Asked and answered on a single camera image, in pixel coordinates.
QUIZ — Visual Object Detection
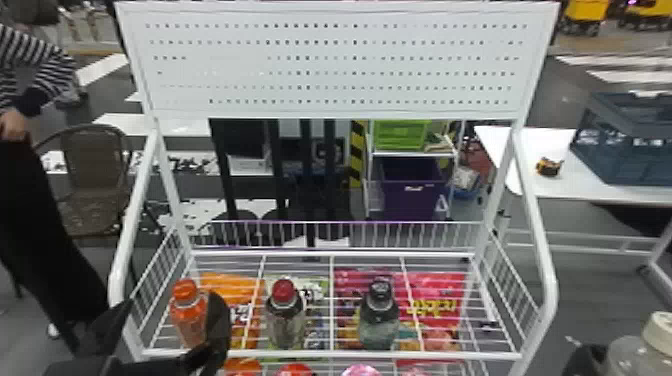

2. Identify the red snack packet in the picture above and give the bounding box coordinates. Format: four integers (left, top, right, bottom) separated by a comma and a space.
332, 269, 470, 354

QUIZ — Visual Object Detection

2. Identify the brown chair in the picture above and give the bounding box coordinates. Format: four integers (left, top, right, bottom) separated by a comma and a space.
33, 123, 134, 241

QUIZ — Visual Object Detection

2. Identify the purple crate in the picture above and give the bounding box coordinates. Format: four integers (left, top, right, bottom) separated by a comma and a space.
377, 156, 449, 222

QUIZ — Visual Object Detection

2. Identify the green crate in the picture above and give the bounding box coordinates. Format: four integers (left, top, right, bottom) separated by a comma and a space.
371, 120, 433, 153

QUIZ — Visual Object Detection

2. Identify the yellow cart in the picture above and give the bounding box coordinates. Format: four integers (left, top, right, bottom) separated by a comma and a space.
557, 0, 614, 38
618, 0, 672, 32

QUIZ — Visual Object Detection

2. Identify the striped post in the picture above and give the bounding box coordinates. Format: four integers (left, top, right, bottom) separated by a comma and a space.
348, 120, 367, 189

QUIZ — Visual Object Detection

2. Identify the white side table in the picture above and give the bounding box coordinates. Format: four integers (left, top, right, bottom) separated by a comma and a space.
474, 124, 672, 308

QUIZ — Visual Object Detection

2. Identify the yellow tape measure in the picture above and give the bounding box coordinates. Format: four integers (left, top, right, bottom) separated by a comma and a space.
534, 155, 566, 179

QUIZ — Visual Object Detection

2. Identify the person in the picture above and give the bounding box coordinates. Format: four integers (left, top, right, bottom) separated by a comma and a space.
0, 23, 134, 354

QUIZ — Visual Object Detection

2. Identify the clear bottle with red cap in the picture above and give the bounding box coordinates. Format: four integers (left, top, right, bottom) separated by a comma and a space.
264, 277, 309, 351

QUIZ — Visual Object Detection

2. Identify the blue crate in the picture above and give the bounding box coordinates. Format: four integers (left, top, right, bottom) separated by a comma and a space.
568, 91, 672, 188

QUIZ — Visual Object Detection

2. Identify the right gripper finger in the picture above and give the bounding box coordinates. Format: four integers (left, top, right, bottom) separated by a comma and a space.
560, 343, 609, 376

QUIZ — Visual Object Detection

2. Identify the white wire rack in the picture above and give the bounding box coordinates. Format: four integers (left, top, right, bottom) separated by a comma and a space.
107, 0, 561, 376

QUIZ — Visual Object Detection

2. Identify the grey bottle with beige cap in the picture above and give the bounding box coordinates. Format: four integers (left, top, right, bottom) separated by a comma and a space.
601, 310, 672, 376

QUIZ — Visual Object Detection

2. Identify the pink bottle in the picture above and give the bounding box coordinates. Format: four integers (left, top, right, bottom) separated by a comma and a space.
340, 364, 383, 376

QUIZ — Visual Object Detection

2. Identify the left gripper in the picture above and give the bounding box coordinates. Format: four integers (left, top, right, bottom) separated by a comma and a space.
42, 290, 233, 376

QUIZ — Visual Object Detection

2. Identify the orange snack packet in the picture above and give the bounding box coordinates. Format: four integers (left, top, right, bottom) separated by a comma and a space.
200, 272, 267, 351

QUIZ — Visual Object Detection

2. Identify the orange bottle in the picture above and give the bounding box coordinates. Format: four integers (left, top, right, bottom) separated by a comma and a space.
222, 357, 264, 376
168, 278, 209, 349

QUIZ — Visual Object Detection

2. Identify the dark bottle with black cap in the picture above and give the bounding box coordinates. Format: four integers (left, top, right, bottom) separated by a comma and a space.
357, 277, 402, 352

